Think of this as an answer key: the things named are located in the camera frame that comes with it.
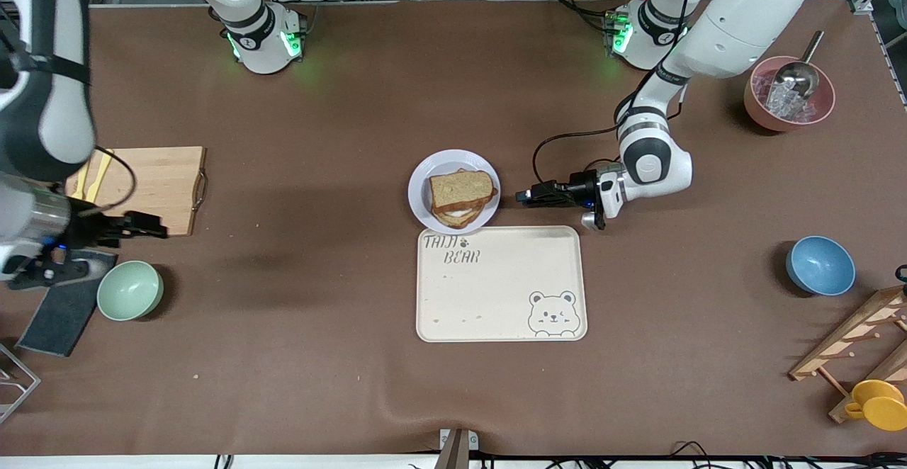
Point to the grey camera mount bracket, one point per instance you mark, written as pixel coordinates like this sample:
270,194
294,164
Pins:
457,448

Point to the wooden peg rack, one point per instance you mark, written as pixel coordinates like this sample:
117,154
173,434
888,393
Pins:
850,334

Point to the blue bowl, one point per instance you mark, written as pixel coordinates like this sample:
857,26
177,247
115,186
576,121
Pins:
820,265

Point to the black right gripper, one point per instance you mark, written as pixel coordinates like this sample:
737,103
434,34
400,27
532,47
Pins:
91,230

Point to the metal scoop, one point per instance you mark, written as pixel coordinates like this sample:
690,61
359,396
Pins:
797,79

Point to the dark green cup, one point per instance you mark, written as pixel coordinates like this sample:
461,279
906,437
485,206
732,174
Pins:
902,273

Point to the cream bear print tray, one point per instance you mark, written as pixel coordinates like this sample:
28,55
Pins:
489,292

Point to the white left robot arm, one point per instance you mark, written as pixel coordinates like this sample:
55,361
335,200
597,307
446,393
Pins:
744,15

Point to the pink bowl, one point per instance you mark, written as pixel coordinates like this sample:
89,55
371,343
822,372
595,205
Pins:
762,111

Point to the wooden cutting board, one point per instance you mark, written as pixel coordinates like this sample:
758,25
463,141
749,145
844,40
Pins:
156,185

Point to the plain brown bread slice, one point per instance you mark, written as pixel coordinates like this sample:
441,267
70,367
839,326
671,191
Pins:
460,189

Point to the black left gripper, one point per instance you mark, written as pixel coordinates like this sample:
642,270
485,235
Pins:
579,186

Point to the yellow cup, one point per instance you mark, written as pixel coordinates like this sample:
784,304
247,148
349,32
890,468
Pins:
879,405

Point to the mint green bowl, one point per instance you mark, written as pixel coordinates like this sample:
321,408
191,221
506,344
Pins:
130,290

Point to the yellow plastic knife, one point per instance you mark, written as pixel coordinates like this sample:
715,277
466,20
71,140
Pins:
99,171

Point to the clear ice cubes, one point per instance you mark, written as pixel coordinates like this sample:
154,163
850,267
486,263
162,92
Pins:
783,104

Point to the dark grey cloth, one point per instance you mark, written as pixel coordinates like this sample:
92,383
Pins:
64,313

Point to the pale round plate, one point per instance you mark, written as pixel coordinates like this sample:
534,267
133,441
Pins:
443,161

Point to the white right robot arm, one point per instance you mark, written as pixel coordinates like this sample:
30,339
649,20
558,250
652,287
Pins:
49,65

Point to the toasted bread slice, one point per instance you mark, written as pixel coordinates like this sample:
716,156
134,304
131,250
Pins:
457,221

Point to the yellow plastic fork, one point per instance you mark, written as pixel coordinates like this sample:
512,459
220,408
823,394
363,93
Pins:
80,184

